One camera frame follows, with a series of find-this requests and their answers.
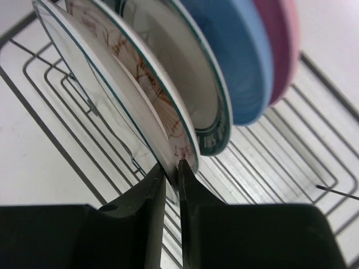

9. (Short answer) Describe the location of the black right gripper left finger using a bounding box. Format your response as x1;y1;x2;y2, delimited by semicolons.
1;165;165;268

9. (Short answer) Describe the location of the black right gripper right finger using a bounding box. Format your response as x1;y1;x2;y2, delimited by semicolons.
178;160;347;268

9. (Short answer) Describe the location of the grey wire dish rack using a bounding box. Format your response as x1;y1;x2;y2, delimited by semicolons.
1;12;358;268

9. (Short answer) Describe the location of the clear glass plate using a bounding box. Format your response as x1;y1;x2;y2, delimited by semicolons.
32;1;180;205

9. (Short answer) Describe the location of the white plate orange sunburst pattern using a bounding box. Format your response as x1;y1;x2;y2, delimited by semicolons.
66;1;200;173

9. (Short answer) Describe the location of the white plate green lettered rim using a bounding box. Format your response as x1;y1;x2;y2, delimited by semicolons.
119;1;233;156

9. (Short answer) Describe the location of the blue plastic plate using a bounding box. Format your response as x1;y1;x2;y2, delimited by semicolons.
182;1;274;126

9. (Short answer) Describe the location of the pink plastic plate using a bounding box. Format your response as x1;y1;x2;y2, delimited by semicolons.
254;0;301;106

